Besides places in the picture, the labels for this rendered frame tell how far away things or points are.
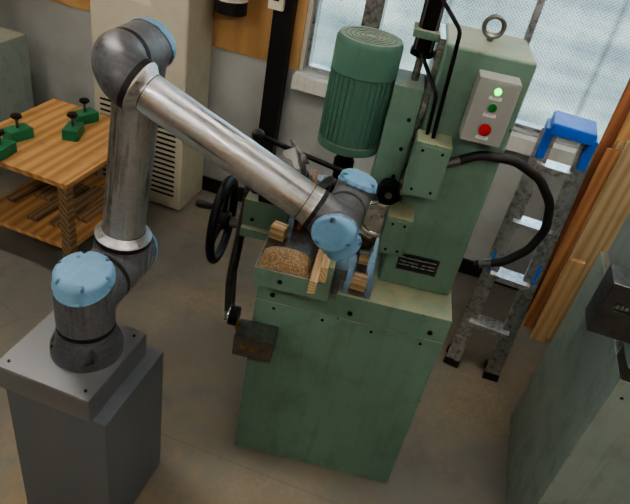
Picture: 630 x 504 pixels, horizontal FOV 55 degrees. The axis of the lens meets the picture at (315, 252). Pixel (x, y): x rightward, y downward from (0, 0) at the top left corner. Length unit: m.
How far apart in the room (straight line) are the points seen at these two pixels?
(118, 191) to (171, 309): 1.32
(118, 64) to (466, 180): 0.91
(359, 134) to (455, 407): 1.43
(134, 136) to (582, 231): 2.09
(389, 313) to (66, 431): 0.94
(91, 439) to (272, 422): 0.68
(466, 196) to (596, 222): 1.33
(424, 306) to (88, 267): 0.93
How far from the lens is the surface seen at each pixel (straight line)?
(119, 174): 1.56
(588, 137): 2.40
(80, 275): 1.60
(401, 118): 1.64
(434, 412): 2.65
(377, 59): 1.59
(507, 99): 1.53
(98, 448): 1.80
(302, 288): 1.65
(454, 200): 1.70
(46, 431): 1.88
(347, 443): 2.22
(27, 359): 1.78
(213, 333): 2.73
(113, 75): 1.29
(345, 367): 1.95
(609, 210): 2.94
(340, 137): 1.67
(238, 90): 3.37
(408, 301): 1.81
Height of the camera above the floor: 1.90
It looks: 35 degrees down
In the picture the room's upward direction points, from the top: 12 degrees clockwise
